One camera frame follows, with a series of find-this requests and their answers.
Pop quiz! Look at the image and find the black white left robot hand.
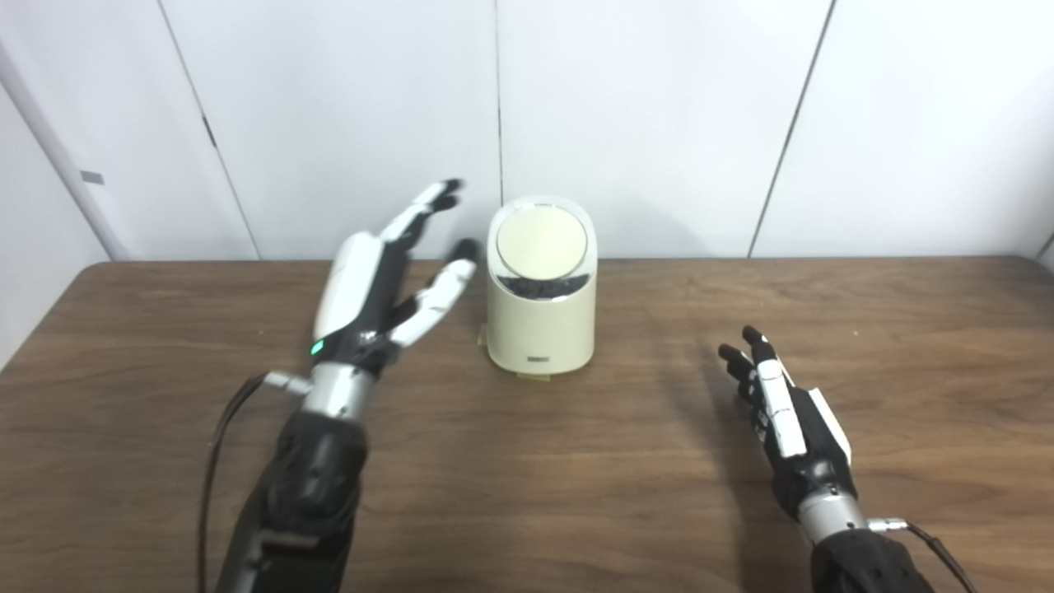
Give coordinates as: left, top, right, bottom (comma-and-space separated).
309, 178, 483, 371

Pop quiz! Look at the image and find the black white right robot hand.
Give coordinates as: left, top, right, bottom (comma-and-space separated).
718, 325, 857, 520

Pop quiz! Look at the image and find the round cream bin lid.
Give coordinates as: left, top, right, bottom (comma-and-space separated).
496, 203, 590, 278

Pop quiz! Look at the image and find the black bin liner bag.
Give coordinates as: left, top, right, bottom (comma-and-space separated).
501, 274, 590, 299

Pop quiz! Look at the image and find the cream-colored trash bin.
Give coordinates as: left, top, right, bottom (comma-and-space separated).
486, 196, 596, 377

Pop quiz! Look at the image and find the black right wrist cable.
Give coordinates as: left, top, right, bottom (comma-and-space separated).
869, 517, 977, 593

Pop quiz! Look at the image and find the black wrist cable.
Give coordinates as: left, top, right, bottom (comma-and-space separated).
869, 517, 977, 593
196, 371, 314, 593

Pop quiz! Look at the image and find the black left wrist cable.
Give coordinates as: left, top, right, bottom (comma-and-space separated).
196, 371, 314, 593

